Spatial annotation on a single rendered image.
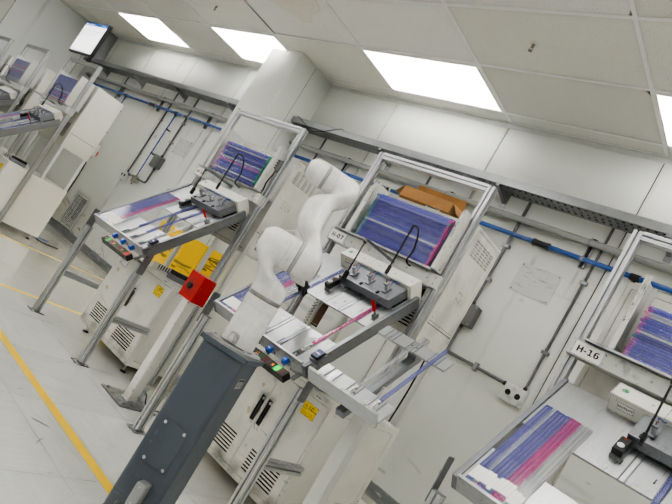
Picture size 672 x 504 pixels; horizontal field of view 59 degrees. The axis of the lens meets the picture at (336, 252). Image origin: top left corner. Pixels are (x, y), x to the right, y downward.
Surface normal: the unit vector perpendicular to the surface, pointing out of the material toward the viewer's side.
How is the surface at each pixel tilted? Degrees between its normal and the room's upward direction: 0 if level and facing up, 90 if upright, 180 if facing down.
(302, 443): 90
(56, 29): 90
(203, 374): 90
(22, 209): 90
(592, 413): 45
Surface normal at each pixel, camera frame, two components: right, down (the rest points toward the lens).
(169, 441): -0.19, -0.21
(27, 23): 0.67, 0.33
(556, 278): -0.54, -0.40
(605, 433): -0.01, -0.89
